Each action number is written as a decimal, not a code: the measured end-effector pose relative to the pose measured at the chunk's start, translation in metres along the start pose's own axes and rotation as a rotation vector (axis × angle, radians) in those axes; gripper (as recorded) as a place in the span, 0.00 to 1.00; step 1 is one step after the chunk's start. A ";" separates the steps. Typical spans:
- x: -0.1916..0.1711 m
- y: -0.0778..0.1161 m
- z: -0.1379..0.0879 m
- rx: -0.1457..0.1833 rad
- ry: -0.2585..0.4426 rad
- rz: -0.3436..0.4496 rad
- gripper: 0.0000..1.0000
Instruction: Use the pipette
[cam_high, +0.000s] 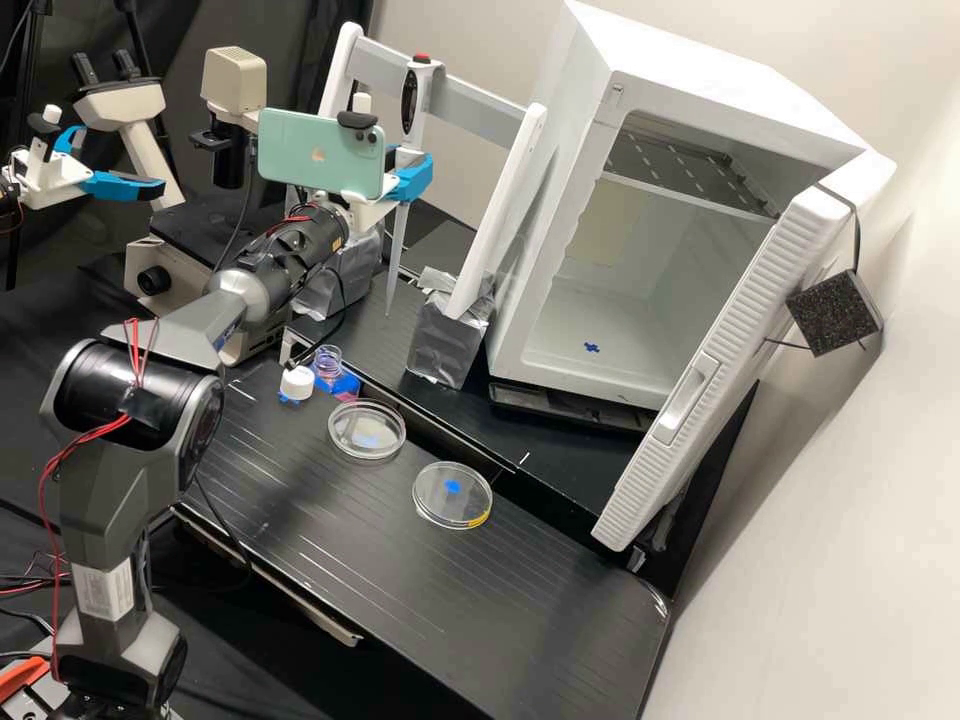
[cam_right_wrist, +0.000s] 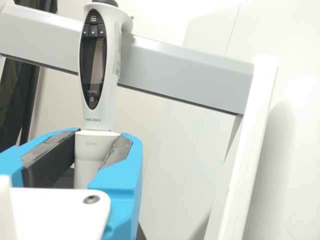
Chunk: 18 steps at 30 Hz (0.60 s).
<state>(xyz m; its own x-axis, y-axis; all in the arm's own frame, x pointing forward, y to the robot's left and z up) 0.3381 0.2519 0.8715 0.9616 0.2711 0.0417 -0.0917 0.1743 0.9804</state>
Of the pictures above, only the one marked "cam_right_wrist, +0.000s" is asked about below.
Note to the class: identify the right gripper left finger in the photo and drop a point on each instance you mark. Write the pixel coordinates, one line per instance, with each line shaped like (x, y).
(17, 155)

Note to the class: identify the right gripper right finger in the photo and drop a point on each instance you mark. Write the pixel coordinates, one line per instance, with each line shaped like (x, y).
(120, 190)

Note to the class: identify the pipette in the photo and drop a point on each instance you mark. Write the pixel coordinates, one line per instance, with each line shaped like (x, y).
(96, 117)

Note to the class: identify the white pipette stand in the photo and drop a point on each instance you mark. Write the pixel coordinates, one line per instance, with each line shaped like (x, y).
(175, 67)

